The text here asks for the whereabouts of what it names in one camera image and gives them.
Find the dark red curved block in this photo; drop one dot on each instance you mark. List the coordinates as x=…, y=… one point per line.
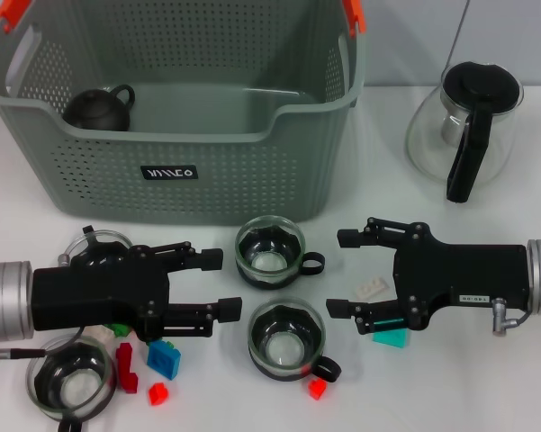
x=127, y=369

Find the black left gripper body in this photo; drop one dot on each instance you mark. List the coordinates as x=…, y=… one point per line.
x=94, y=292

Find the teal square building block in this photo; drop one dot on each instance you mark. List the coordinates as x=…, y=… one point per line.
x=391, y=338

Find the grey-green perforated storage basket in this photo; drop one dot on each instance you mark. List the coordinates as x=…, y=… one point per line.
x=234, y=180

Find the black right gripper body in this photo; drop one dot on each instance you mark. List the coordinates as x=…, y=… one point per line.
x=468, y=274

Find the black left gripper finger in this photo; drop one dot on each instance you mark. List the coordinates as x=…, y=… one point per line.
x=229, y=309
x=207, y=261

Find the small red building block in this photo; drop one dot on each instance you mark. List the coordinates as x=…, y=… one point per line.
x=317, y=389
x=158, y=394

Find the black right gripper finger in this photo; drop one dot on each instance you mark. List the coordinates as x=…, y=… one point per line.
x=351, y=238
x=342, y=308

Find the white building block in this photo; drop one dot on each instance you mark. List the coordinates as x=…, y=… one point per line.
x=101, y=334
x=371, y=288

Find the black clay teapot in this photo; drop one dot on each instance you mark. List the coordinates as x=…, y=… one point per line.
x=96, y=110

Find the blue square building block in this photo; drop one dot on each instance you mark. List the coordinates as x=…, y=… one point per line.
x=164, y=360

